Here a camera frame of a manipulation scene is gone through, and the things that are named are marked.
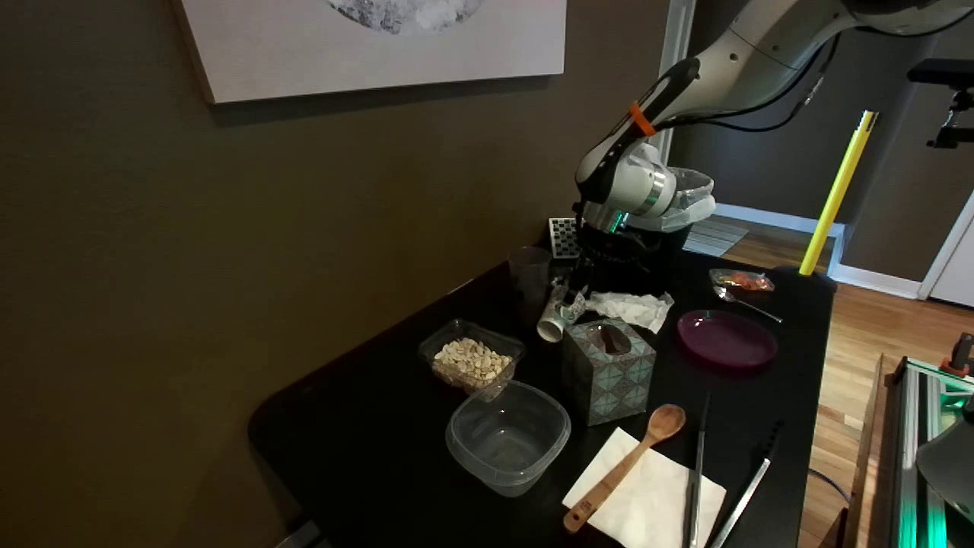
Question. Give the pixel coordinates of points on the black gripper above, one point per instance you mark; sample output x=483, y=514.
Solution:
x=626, y=254

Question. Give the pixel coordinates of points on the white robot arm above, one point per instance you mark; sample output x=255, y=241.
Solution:
x=750, y=47

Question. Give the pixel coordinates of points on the paper coffee cup with specks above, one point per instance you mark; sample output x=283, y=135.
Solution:
x=552, y=324

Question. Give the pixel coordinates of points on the crumpled white plastic bag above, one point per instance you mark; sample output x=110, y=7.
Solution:
x=633, y=310

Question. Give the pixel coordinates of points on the black white checkerboard card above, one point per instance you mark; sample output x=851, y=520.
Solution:
x=564, y=238

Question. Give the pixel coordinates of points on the metal spoon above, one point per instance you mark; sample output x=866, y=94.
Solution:
x=733, y=296

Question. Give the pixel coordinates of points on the orange snack packet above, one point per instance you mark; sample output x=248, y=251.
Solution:
x=745, y=283

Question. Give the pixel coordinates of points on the teal patterned tissue box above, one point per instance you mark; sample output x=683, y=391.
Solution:
x=608, y=386

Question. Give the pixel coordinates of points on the purple plate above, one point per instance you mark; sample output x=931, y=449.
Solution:
x=724, y=340

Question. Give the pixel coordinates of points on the wooden spoon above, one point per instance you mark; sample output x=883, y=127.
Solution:
x=665, y=421

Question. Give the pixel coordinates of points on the clear container with seeds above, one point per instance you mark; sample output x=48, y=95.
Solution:
x=469, y=365

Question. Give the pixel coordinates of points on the clear empty plastic container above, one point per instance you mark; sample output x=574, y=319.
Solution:
x=506, y=442

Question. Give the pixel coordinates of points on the yellow stick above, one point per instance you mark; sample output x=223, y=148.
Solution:
x=837, y=193

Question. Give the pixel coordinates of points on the metal tongs with black tips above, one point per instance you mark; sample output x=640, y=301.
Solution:
x=695, y=488

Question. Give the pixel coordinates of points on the white paper napkin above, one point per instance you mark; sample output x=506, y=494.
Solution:
x=650, y=505

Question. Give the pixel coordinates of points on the white door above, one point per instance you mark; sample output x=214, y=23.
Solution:
x=958, y=269

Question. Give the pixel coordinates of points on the white canvas wall picture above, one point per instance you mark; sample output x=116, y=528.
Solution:
x=354, y=49

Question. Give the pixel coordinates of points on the metal frame with green light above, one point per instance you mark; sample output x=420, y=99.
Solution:
x=915, y=458

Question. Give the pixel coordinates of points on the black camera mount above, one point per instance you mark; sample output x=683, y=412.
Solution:
x=945, y=70

